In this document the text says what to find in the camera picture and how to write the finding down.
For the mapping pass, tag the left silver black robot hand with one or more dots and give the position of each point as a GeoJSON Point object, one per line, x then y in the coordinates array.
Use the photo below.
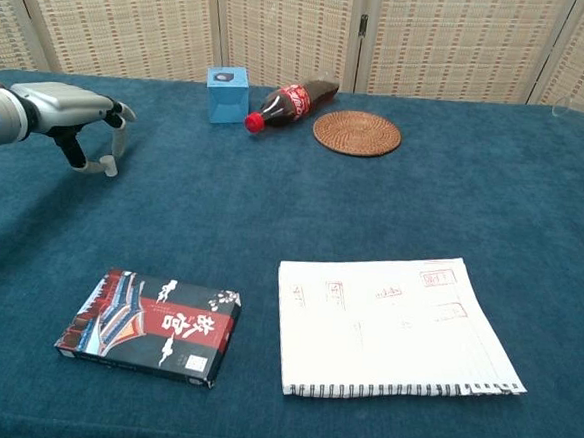
{"type": "Point", "coordinates": [59, 107]}

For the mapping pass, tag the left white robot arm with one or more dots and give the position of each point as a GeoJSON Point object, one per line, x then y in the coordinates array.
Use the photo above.
{"type": "Point", "coordinates": [0, 118]}

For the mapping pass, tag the light blue cardboard box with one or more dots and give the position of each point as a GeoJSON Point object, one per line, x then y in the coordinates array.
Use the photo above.
{"type": "Point", "coordinates": [226, 99]}

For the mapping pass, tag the cola bottle with red cap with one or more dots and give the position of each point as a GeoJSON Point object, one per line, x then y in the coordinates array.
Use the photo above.
{"type": "Point", "coordinates": [292, 104]}

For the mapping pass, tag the black red printed flat box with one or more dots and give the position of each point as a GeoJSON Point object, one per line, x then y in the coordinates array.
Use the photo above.
{"type": "Point", "coordinates": [154, 324]}

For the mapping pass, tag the dark blue velvet tablecloth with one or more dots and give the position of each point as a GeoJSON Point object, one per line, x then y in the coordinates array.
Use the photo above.
{"type": "Point", "coordinates": [272, 217]}

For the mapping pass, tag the round woven rattan coaster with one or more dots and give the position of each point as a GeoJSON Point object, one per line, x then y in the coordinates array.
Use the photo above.
{"type": "Point", "coordinates": [357, 133]}

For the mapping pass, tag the black metal screen hinge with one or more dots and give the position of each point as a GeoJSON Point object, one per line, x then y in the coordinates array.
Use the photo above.
{"type": "Point", "coordinates": [364, 24]}

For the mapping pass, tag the white spiral notebook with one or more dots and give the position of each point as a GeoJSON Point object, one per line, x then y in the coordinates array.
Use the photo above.
{"type": "Point", "coordinates": [389, 336]}

